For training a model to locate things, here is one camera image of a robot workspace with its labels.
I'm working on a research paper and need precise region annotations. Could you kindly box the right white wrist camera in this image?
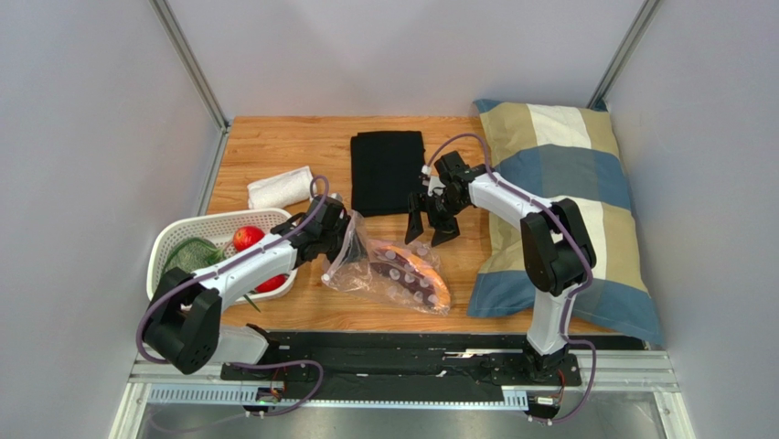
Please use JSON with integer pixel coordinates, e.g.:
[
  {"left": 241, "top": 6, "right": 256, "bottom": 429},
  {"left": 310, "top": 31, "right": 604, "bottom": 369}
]
[{"left": 421, "top": 165, "right": 445, "bottom": 196}]

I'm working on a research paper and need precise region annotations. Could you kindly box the red fake apple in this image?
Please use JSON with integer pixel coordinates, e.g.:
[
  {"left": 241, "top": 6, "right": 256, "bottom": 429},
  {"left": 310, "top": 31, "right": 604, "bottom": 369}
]
[{"left": 254, "top": 274, "right": 288, "bottom": 294}]

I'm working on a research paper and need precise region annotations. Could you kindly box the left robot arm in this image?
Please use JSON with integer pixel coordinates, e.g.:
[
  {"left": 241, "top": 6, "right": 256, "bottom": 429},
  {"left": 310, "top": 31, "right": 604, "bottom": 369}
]
[{"left": 136, "top": 196, "right": 352, "bottom": 375}]

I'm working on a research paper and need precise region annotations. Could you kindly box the white rolled towel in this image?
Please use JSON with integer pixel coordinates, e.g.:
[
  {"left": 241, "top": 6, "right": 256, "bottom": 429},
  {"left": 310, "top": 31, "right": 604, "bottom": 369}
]
[{"left": 247, "top": 166, "right": 313, "bottom": 209}]

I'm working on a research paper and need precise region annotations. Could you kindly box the black folded cloth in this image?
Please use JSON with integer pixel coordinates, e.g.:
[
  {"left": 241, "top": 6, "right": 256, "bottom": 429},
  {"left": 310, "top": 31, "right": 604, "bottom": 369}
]
[{"left": 350, "top": 131, "right": 425, "bottom": 218}]

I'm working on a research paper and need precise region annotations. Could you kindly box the red fake tomato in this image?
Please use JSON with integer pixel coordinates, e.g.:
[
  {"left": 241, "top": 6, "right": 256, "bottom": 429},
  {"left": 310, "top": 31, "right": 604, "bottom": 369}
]
[{"left": 232, "top": 225, "right": 265, "bottom": 252}]

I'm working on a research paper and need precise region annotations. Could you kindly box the right aluminium frame post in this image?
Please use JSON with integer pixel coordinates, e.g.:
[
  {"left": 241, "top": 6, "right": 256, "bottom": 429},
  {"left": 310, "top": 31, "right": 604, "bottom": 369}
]
[{"left": 587, "top": 0, "right": 664, "bottom": 111}]

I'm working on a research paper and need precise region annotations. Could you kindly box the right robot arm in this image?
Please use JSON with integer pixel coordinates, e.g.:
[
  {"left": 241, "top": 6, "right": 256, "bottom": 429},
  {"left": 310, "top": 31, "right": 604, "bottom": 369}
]
[{"left": 405, "top": 152, "right": 596, "bottom": 380}]

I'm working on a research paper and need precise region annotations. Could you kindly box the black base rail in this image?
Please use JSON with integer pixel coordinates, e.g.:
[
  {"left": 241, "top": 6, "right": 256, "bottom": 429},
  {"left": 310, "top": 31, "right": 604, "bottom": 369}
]
[{"left": 124, "top": 328, "right": 679, "bottom": 422}]

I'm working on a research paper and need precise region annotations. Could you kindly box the white perforated plastic basket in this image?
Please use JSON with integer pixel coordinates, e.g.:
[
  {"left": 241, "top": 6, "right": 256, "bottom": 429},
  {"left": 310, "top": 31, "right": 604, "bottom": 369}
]
[{"left": 146, "top": 208, "right": 292, "bottom": 300}]

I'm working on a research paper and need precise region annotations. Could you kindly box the clear zip top bag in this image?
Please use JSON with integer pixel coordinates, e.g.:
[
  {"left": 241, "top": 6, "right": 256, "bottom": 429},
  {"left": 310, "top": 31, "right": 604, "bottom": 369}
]
[{"left": 321, "top": 210, "right": 453, "bottom": 316}]

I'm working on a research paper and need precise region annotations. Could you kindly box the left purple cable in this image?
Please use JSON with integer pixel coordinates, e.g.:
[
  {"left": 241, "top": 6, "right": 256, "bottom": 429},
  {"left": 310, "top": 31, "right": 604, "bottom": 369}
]
[{"left": 134, "top": 175, "right": 331, "bottom": 365}]

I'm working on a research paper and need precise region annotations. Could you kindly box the orange fake carrot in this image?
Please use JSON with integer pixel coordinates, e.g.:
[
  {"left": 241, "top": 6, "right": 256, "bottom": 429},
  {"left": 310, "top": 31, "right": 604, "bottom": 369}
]
[{"left": 369, "top": 240, "right": 453, "bottom": 315}]

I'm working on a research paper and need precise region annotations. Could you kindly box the plaid pillow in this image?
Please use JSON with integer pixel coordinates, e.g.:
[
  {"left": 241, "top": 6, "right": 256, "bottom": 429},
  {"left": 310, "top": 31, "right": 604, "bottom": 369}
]
[{"left": 475, "top": 99, "right": 665, "bottom": 345}]

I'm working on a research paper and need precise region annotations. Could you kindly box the aluminium frame post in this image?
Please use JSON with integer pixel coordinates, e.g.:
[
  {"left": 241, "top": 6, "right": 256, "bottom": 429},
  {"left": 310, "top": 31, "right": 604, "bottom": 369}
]
[
  {"left": 587, "top": 0, "right": 664, "bottom": 111},
  {"left": 149, "top": 0, "right": 230, "bottom": 133}
]

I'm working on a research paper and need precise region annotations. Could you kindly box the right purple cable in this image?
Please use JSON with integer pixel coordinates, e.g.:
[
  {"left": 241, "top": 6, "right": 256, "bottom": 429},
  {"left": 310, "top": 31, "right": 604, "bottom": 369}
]
[{"left": 425, "top": 133, "right": 599, "bottom": 424}]

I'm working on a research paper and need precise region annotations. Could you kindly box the purple cable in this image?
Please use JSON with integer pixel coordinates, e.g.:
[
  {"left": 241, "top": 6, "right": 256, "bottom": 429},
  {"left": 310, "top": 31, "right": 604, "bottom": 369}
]
[
  {"left": 134, "top": 175, "right": 331, "bottom": 365},
  {"left": 425, "top": 133, "right": 599, "bottom": 424}
]

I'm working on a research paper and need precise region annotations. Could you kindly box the left aluminium frame post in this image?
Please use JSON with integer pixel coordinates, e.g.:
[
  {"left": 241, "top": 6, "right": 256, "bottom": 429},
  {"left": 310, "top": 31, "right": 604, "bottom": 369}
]
[{"left": 149, "top": 0, "right": 230, "bottom": 133}]

